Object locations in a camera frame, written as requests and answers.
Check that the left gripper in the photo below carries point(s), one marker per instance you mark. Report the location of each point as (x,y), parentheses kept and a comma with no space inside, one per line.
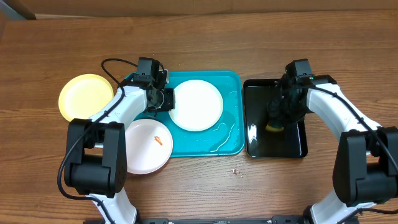
(170,104)

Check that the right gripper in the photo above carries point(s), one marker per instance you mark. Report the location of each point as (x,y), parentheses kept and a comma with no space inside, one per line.
(278,116)

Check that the green yellow sponge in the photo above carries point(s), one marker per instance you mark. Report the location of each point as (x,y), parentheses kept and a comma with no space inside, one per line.
(274,127)

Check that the white plate top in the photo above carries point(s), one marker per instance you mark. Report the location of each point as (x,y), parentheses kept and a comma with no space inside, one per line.
(198,105)

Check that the pinkish white plate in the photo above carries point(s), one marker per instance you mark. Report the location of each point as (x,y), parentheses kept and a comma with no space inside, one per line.
(149,145)

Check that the yellow green rimmed plate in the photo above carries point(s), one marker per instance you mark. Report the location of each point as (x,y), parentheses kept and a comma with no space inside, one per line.
(83,96)

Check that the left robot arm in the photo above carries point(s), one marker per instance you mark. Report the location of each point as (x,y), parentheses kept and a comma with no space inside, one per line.
(103,149)

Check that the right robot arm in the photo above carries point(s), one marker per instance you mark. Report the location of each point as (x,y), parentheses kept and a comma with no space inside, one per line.
(365,170)

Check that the black rectangular tray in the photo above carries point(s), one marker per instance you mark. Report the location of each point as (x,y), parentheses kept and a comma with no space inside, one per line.
(261,143)

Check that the teal plastic tray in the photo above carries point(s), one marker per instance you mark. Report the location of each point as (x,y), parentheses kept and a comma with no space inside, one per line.
(226,136)

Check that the small debris on table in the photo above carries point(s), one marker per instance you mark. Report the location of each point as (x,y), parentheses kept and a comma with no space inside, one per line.
(235,171)

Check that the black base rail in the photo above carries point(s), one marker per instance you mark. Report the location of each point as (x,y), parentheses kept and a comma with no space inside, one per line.
(277,219)

